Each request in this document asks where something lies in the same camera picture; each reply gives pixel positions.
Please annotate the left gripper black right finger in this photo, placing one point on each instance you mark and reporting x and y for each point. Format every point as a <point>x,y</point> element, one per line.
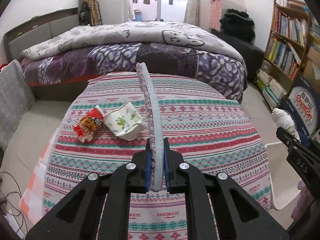
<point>216,206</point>

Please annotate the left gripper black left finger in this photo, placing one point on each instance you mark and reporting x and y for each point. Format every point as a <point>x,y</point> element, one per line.
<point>99,206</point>

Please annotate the white tissue wad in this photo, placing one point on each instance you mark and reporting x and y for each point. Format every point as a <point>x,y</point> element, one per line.
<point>282,119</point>

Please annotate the white floral paper cup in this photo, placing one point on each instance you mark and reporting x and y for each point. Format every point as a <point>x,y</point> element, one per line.
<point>125,122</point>

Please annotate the red torn noodle cup piece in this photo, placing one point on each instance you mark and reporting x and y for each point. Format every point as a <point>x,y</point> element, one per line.
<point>89,125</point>

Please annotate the pink grey trim strip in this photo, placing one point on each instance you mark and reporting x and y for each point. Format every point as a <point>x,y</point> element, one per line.
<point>155,127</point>

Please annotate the white plastic trash bin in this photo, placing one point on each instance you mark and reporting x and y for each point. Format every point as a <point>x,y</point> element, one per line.
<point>284,179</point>

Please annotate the person's hand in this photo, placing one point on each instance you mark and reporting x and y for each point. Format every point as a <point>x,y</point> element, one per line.
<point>304,201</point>

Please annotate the upper Ganten water carton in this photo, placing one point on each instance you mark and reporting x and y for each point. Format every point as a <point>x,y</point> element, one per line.
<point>303,106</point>

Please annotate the patterned striped tablecloth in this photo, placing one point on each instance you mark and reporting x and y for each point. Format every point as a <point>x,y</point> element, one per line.
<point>212,133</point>

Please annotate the brown cardboard box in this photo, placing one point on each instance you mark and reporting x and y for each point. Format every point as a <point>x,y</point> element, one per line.
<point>312,70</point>

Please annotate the black storage bench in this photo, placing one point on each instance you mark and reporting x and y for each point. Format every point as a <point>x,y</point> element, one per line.
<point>253,56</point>

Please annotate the wooden bookshelf with books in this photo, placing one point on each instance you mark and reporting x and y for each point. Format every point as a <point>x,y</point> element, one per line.
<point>286,51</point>

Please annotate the grey quilted cushion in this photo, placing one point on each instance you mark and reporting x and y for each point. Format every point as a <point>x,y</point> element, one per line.
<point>16,98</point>

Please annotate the white cat print duvet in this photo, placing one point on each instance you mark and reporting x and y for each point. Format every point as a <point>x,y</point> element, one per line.
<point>170,33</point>

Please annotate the black clothes pile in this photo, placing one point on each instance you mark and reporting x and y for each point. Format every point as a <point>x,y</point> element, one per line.
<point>238,24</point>

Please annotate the beige curtain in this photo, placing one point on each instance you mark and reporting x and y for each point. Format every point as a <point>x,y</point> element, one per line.
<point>192,12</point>

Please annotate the black bag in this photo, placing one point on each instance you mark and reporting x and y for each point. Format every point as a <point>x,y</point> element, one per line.
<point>84,14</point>

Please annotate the grey upholstered headboard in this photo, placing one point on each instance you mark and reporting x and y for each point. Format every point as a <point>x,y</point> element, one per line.
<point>37,30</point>

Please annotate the pink checked cloth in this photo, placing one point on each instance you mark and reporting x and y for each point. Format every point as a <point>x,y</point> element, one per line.
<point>218,8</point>

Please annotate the plaid coat on rack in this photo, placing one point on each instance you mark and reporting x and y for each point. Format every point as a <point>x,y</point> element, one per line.
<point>90,2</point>

